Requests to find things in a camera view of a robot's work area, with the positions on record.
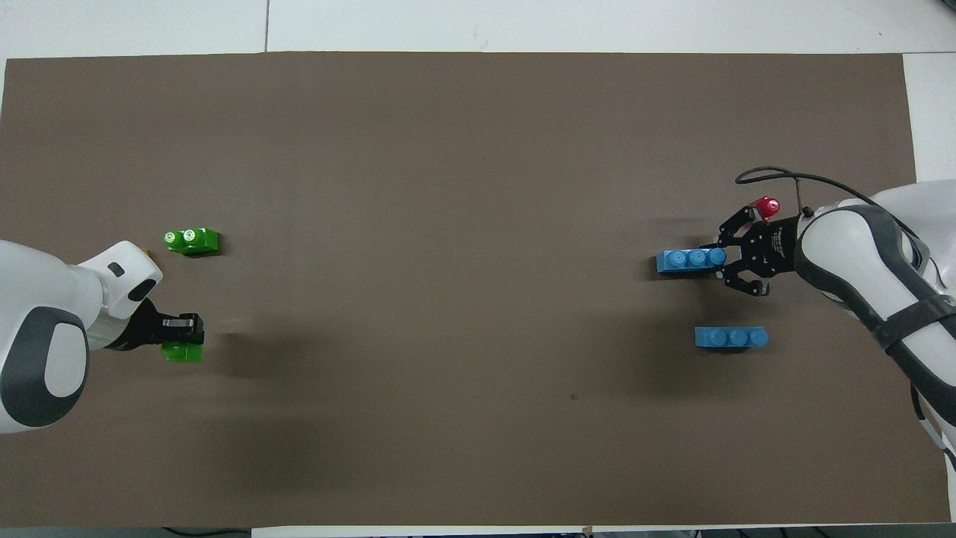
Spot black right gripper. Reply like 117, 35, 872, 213
717, 205, 803, 298

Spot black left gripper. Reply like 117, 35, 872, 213
111, 297, 205, 353

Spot blue three-stud toy block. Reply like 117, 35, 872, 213
656, 247, 727, 276
695, 327, 769, 352

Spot green block with stickers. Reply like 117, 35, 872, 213
164, 228, 221, 256

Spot brown table mat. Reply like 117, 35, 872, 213
0, 51, 951, 528

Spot black left base cable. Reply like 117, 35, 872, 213
161, 526, 253, 538

